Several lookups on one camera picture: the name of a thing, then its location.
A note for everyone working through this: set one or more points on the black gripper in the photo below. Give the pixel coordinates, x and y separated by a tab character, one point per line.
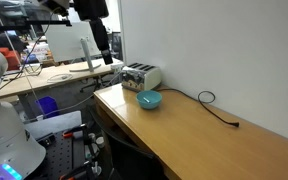
93	11

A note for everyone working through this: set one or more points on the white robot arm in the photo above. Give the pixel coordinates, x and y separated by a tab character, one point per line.
20	153

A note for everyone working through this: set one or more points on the teal blue bowl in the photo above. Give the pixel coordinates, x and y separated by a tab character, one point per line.
149	99

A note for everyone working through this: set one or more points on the white computer monitor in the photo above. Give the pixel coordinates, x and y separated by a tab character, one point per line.
73	42

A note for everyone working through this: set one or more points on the silver four-slot toaster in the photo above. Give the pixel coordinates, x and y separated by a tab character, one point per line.
140	77

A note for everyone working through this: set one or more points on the light wooden office desk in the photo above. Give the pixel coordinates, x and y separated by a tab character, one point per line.
53	76

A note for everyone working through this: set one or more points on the red chair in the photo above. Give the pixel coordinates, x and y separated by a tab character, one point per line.
12	58

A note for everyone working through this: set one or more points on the blue plastic bin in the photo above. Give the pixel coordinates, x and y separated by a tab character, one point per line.
48	105

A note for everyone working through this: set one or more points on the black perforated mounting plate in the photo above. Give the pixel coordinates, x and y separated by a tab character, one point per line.
62	156

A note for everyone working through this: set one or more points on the orange handled clamp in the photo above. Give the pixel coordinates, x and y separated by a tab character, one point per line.
76	130

